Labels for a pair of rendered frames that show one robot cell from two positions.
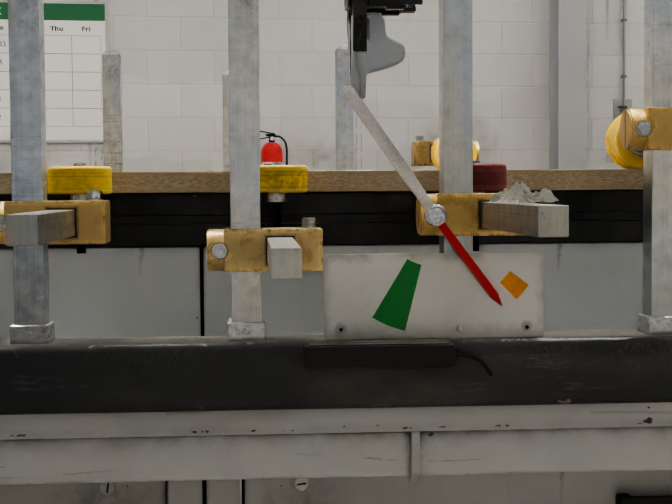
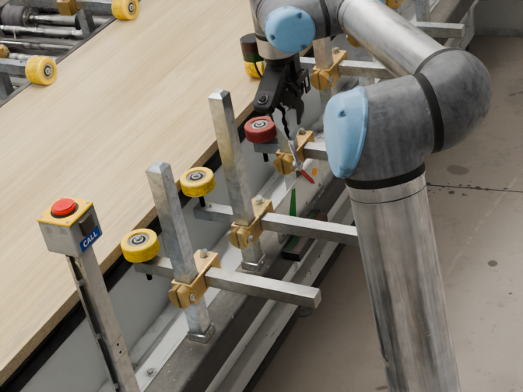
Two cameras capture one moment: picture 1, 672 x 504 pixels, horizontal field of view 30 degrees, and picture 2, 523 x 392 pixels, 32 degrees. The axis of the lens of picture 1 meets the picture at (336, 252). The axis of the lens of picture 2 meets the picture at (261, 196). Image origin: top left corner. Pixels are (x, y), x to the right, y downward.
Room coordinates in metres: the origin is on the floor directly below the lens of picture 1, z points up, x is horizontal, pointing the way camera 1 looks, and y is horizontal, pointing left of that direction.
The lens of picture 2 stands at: (0.41, 1.45, 2.03)
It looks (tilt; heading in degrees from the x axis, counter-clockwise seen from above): 34 degrees down; 307
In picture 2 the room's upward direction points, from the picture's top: 11 degrees counter-clockwise
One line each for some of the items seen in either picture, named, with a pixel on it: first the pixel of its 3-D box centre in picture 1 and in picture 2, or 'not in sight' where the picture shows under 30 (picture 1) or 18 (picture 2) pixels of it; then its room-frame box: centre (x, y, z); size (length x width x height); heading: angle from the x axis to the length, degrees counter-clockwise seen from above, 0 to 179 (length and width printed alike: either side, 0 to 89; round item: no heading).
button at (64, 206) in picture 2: not in sight; (64, 208); (1.44, 0.62, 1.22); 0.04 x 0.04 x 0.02
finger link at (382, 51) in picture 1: (378, 54); (297, 118); (1.39, -0.05, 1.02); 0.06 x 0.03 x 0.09; 94
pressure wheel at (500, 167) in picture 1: (474, 205); (262, 141); (1.59, -0.18, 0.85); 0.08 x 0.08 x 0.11
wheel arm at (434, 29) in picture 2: not in sight; (375, 26); (1.50, -0.68, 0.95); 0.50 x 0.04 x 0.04; 4
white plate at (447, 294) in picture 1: (434, 295); (299, 197); (1.47, -0.11, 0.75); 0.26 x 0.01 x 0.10; 94
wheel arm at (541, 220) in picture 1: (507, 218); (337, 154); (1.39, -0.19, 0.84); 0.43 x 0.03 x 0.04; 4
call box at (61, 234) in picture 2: not in sight; (71, 228); (1.44, 0.62, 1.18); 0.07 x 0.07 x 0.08; 4
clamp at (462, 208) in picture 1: (474, 214); (293, 152); (1.50, -0.17, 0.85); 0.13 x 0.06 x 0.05; 94
